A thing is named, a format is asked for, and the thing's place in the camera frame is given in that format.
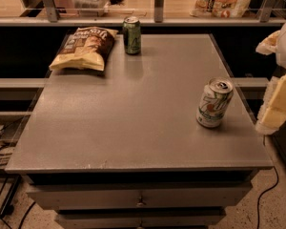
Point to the grey drawer cabinet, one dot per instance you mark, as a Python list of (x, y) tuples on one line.
[(124, 149)]

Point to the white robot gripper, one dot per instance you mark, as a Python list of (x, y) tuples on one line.
[(272, 114)]

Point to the clear plastic container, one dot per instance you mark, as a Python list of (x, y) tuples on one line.
[(91, 0)]

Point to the green soda can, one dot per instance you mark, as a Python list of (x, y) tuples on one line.
[(131, 35)]

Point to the metal shelf rail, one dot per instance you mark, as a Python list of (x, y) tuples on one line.
[(151, 13)]

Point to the white 7up soda can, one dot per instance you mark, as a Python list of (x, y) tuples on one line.
[(216, 97)]

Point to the snack bag on shelf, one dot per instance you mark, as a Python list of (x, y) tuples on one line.
[(220, 8)]

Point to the brown chip bag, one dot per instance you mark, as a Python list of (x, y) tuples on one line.
[(86, 48)]

